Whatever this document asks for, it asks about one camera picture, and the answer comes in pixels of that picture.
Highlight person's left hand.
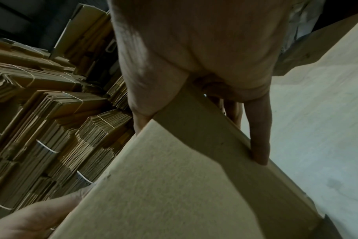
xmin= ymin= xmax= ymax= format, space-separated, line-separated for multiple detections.
xmin=0 ymin=185 xmax=96 ymax=239

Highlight person's right hand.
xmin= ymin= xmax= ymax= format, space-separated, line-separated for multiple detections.
xmin=106 ymin=0 xmax=292 ymax=166

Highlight brown cardboard box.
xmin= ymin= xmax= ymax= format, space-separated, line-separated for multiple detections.
xmin=49 ymin=80 xmax=345 ymax=239

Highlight stacks of flat cardboard bundles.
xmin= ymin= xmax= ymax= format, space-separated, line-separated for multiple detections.
xmin=0 ymin=4 xmax=136 ymax=223

